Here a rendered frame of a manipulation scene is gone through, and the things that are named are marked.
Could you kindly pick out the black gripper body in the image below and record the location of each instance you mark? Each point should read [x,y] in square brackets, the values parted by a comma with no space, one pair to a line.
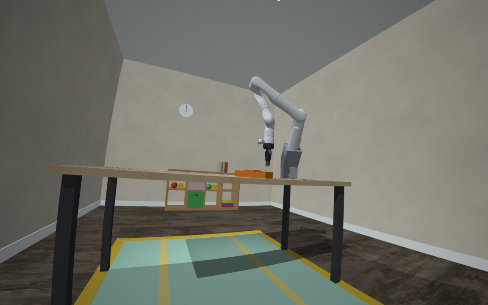
[268,146]

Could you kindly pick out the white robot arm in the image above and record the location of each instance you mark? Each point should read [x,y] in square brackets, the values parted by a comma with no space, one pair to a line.
[299,115]

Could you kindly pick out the orange three-compartment bin rack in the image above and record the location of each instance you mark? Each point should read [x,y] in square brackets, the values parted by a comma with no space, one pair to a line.
[254,173]

